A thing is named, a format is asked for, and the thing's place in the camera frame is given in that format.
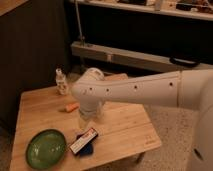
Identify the green plate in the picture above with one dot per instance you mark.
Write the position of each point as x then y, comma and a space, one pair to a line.
45, 149

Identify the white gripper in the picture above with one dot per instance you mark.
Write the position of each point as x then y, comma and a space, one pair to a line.
87, 115

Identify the small white bottle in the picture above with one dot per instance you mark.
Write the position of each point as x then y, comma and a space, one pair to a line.
61, 82

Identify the wooden table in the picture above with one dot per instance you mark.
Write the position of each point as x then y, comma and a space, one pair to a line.
124, 130

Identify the white red box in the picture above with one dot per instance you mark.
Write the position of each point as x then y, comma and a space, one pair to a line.
82, 140

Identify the wooden shelf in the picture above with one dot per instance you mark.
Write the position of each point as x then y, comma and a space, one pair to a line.
153, 9

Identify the blue cloth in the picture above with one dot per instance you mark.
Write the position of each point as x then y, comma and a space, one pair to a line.
86, 150

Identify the orange carrot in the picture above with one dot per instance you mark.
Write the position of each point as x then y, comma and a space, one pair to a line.
70, 107

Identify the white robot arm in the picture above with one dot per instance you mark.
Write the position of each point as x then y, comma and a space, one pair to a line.
189, 89

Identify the long grey case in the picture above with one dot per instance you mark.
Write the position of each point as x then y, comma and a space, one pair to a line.
130, 58

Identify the metal pole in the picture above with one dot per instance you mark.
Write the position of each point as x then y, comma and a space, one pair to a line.
81, 37

